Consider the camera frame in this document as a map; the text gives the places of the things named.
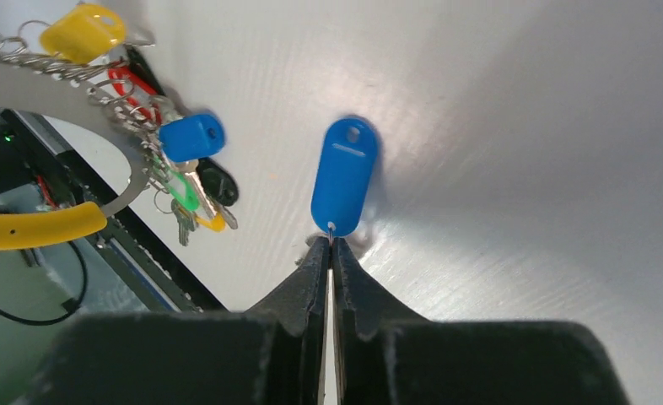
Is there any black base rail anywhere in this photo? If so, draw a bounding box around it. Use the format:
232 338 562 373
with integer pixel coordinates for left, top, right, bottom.
0 109 222 326

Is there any keyring with yellow handle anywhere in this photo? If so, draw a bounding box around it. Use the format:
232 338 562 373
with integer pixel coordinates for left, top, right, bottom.
0 33 148 251

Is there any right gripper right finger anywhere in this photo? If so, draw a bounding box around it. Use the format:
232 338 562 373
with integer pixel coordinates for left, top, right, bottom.
332 238 628 404

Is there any red key tag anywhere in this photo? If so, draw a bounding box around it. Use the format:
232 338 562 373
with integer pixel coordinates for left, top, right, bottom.
107 67 161 124

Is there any green key tag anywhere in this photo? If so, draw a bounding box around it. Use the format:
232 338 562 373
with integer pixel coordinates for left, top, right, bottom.
151 156 202 247

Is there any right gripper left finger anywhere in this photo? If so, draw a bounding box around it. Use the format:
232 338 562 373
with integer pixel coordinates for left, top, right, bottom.
19 237 330 404

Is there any yellow key tag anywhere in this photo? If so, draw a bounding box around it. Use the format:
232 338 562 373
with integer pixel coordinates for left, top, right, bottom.
195 213 227 233

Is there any black headed key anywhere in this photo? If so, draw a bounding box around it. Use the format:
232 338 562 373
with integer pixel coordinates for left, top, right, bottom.
124 44 240 208

